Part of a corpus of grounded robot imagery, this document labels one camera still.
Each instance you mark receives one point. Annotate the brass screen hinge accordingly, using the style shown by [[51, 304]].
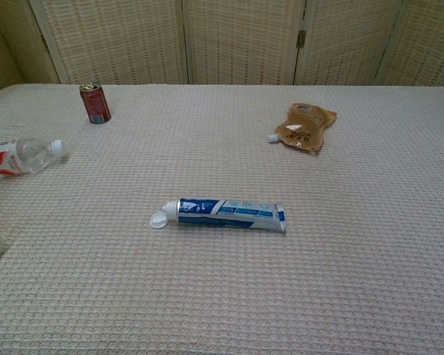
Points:
[[301, 38]]

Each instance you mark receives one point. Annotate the clear plastic water bottle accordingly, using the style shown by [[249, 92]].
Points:
[[22, 157]]

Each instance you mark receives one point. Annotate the brown spout pouch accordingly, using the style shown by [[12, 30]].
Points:
[[303, 127]]

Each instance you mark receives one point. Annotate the blue white toothpaste tube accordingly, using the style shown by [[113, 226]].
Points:
[[222, 214]]

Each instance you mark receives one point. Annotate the red soda can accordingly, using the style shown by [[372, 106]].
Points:
[[95, 103]]

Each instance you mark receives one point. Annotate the woven folding screen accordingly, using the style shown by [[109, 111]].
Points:
[[114, 37]]

